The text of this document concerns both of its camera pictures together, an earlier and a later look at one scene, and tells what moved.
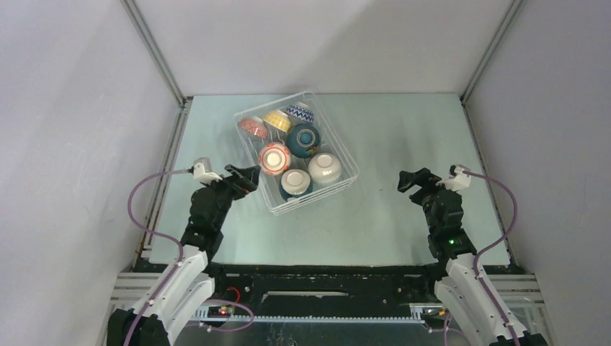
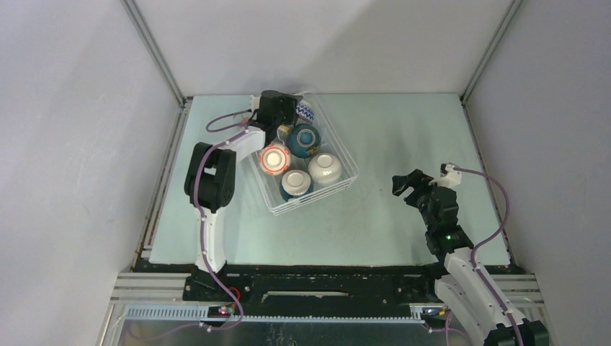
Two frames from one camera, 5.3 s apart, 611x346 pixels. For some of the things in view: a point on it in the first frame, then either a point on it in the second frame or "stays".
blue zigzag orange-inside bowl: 300,112 stays
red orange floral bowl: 274,158 stays
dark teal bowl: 303,140 stays
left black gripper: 242,182 → 288,102
